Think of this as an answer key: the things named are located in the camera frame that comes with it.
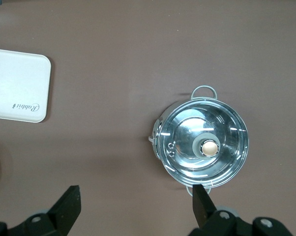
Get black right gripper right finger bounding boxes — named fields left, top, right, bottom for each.
left=191, top=184, right=296, bottom=236

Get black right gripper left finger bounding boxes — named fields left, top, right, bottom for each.
left=0, top=185, right=82, bottom=236

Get cream tray with rabbit print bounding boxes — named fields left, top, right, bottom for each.
left=0, top=48, right=52, bottom=123

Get glass pot lid with knob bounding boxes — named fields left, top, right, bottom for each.
left=156, top=97, right=250, bottom=187

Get stainless steel pot with handles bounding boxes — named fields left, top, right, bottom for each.
left=148, top=85, right=250, bottom=197

